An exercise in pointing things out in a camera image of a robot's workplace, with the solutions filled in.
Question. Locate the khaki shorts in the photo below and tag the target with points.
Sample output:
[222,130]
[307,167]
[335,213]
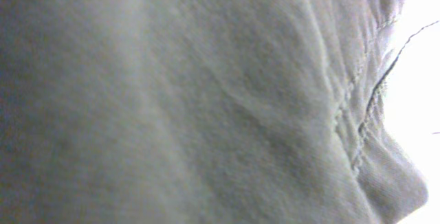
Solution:
[201,111]

